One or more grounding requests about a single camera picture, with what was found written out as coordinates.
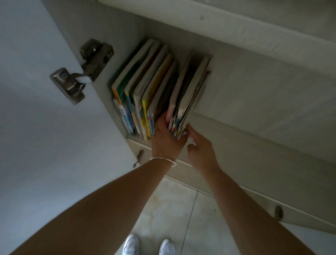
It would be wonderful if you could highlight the thin book with grey cover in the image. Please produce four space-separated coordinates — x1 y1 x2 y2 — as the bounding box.
174 55 212 140

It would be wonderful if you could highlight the silver bracelet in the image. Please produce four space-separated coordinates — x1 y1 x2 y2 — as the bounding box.
150 157 177 168

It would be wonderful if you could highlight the thin book with pink spine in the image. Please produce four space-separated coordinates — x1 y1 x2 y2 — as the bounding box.
167 53 195 132

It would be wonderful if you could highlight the person's right forearm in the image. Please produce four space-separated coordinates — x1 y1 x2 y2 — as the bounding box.
199 168 317 255

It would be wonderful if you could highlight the white cabinet door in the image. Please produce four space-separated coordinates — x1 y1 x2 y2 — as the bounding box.
279 221 336 255
0 0 139 255

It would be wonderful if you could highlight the white wooden cabinet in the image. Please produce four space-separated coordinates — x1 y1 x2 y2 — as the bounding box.
41 0 336 235

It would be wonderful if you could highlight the white shoe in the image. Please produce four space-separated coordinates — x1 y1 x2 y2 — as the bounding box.
123 233 140 255
159 238 176 255

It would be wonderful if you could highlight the large metal cabinet hinge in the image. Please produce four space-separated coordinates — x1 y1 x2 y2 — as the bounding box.
50 38 115 106

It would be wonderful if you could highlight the person's left hand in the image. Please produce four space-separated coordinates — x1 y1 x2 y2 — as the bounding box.
151 112 188 164

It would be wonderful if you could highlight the row of colourful standing books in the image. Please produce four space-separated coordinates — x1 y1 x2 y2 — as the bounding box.
108 39 180 141

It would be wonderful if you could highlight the person's left forearm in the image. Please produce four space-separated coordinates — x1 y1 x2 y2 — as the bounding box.
10 159 177 255

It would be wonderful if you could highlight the person's right hand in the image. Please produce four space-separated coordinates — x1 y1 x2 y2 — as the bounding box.
186 124 221 175

